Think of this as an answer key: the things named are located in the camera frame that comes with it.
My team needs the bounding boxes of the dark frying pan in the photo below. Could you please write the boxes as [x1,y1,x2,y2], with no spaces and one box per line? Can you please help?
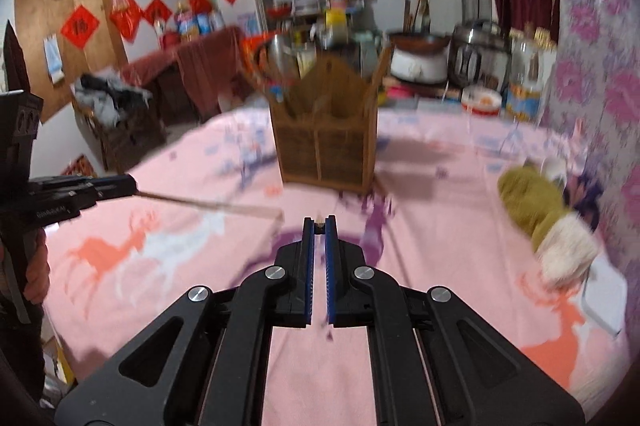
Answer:
[387,31,451,52]

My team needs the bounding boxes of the steel pressure cooker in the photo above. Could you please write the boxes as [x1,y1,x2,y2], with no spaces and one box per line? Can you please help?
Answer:
[447,20,513,92]

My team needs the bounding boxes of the orange boxes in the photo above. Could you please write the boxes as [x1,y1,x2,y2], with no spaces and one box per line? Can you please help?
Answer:
[240,34,271,62]

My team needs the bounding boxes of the floral plastic wall sheet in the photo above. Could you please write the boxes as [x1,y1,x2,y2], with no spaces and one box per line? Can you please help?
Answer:
[547,0,640,287]

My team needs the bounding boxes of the small red diamond paper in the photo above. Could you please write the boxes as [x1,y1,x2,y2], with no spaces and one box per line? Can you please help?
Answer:
[142,0,173,30]

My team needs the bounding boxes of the table with red cloth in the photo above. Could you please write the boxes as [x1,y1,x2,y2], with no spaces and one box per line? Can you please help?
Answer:
[120,26,251,127]

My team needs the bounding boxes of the red hanging decoration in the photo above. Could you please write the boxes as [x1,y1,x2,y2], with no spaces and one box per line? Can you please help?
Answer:
[109,0,143,42]

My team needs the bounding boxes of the olive and white plush toy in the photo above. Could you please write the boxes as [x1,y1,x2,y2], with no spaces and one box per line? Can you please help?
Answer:
[497,166,601,289]

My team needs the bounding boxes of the clear oil bottle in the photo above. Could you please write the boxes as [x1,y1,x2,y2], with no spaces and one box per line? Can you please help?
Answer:
[505,22,543,123]

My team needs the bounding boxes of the wooden door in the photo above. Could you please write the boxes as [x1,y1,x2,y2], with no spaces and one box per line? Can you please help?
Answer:
[12,0,128,124]

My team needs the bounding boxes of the wooden chair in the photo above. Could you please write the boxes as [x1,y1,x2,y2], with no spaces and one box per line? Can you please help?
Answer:
[75,106,168,172]

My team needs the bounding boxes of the pink deer printed blanket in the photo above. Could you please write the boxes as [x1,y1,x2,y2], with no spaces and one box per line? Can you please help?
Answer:
[37,106,631,426]

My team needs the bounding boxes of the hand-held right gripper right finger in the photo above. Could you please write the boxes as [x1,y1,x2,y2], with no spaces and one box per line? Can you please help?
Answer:
[324,215,586,426]

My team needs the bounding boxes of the purple cloth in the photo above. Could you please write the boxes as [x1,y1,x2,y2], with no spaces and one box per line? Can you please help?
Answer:
[567,173,601,229]

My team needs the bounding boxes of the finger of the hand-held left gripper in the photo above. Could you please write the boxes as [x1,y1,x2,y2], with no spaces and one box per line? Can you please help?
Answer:
[35,184,139,227]
[30,175,137,198]

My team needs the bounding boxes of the white flat box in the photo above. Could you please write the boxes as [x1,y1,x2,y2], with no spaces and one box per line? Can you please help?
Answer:
[580,263,628,337]

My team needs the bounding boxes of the steel kettle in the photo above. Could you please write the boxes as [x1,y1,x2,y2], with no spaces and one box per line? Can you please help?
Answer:
[252,34,301,90]

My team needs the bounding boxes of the white electric cooker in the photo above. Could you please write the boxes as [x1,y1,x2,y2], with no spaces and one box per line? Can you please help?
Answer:
[390,46,449,84]

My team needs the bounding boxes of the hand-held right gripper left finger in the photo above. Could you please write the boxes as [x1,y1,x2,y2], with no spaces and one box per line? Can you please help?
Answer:
[52,215,317,426]

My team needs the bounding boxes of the red and white bowl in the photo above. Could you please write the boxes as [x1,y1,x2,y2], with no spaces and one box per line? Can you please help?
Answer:
[461,85,502,117]

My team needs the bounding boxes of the dark bottle with yellow cap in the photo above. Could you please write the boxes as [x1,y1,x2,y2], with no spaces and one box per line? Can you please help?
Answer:
[322,9,348,47]

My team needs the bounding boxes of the pile of grey clothes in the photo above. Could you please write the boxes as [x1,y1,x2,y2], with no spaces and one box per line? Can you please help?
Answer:
[72,74,153,127]

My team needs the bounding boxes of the large red diamond paper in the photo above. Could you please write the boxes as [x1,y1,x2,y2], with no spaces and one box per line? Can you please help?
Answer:
[60,4,100,51]

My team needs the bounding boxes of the wooden chopstick holder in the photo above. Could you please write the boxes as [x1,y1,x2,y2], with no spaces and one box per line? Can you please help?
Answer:
[267,44,393,196]

